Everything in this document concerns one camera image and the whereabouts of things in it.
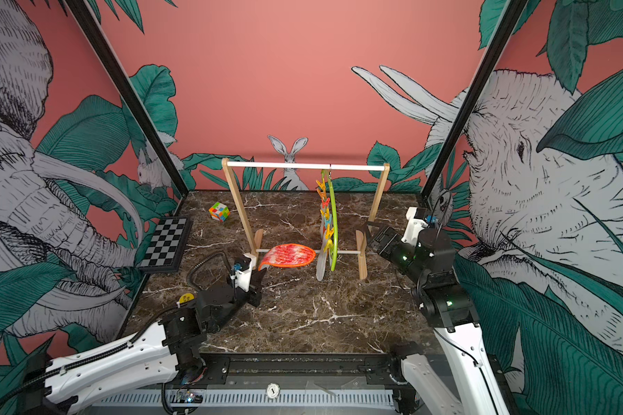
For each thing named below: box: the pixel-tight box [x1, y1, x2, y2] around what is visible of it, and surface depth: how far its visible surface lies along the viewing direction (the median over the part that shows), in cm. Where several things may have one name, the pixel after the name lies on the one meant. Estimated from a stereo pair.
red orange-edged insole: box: [257, 243, 316, 271], surface depth 64 cm
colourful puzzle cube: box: [208, 201, 232, 223], surface depth 110 cm
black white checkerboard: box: [138, 215, 193, 273], surface depth 100 cm
